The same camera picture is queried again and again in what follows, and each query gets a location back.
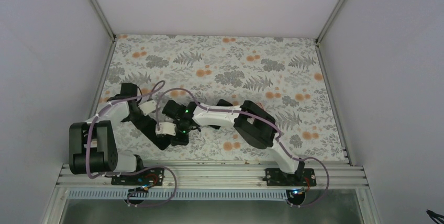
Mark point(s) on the aluminium front rail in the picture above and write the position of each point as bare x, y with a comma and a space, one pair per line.
231, 175

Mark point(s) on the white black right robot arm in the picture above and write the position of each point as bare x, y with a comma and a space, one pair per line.
252, 123

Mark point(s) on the white perforated cable duct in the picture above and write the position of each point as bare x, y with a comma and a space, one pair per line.
181, 194

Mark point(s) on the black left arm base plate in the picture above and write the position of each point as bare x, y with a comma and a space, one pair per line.
151, 177

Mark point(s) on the left aluminium corner post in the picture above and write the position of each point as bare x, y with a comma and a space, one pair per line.
96, 6

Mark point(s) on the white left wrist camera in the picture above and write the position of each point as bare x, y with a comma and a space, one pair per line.
148, 107

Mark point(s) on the aluminium corner post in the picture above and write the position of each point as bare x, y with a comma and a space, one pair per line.
330, 20
96, 6

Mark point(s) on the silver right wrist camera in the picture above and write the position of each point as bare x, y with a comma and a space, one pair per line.
166, 128

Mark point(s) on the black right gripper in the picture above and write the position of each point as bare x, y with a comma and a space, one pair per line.
184, 139

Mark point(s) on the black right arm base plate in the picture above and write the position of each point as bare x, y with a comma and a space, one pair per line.
274, 177

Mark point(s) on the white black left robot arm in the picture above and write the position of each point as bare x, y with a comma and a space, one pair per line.
92, 144

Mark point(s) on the floral patterned table mat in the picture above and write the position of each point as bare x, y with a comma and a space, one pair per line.
281, 75

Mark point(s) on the right aluminium corner post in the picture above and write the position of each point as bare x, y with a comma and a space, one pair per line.
330, 20

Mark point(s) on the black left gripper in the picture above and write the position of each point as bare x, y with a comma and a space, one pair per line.
141, 124

